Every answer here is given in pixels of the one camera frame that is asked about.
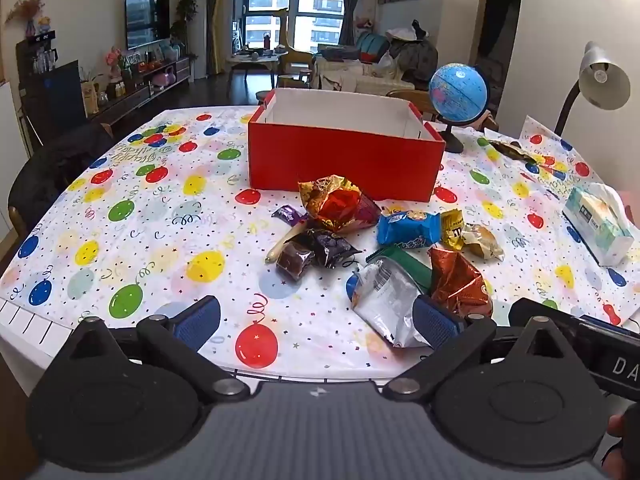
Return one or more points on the wooden chair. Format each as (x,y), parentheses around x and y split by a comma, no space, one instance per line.
(407,100)

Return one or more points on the large window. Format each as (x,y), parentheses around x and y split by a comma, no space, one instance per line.
(295,5)

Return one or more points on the small purple candy packet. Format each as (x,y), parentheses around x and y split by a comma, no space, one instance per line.
(287,213)

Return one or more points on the green snack packet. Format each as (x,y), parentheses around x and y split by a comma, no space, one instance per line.
(407,260)

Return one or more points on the flat screen television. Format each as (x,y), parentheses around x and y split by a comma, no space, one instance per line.
(146,22)

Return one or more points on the round coffee table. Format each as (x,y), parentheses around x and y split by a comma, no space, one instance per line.
(252,60)

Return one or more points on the dark television cabinet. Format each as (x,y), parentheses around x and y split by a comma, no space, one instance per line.
(145,90)

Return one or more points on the white tower air conditioner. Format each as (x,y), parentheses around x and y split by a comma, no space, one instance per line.
(198,30)

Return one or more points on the dried flower vase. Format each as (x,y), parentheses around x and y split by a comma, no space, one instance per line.
(27,15)

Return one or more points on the orange brown foil packet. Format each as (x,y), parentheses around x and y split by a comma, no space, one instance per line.
(457,280)

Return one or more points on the grey desk lamp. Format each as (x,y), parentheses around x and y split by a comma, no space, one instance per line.
(602,80)

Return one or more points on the black water dispenser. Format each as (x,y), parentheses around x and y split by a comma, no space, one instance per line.
(50,90)

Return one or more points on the gold red foil snack packet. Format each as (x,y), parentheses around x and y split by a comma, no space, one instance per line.
(335,202)

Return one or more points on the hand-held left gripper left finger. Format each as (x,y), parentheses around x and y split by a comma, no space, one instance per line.
(196,321)

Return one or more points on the silver white snack packet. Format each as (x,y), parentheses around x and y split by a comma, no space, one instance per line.
(382,300)

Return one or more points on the cluttered sofa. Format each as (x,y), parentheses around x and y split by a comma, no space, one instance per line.
(360,72)

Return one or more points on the beige sausage stick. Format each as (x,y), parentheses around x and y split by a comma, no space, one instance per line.
(282,245)

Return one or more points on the person's right hand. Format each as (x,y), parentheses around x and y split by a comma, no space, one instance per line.
(618,425)

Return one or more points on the green potted plant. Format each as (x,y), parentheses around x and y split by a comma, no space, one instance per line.
(185,15)

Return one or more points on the black jacket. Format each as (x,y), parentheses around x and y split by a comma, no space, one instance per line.
(55,170)

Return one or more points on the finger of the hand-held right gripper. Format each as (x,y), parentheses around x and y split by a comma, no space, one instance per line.
(542,312)

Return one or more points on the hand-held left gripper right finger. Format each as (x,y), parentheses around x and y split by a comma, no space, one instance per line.
(437,322)

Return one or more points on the red cardboard box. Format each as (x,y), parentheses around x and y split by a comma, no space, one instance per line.
(345,165)

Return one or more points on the blue desk globe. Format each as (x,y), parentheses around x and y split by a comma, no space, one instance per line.
(457,90)

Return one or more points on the brown jelly snack packet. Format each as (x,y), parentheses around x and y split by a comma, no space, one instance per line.
(295,260)

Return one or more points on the balloon print tablecloth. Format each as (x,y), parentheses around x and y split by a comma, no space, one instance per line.
(150,240)

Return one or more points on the blue cookie packet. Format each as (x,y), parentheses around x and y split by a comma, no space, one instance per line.
(407,227)

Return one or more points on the dark snack wrapper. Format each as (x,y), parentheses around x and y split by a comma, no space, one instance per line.
(510,150)

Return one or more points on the dark purple snack packet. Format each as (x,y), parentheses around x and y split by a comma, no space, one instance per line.
(330,247)

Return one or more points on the tissue box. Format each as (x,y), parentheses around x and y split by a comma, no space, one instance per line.
(595,225)

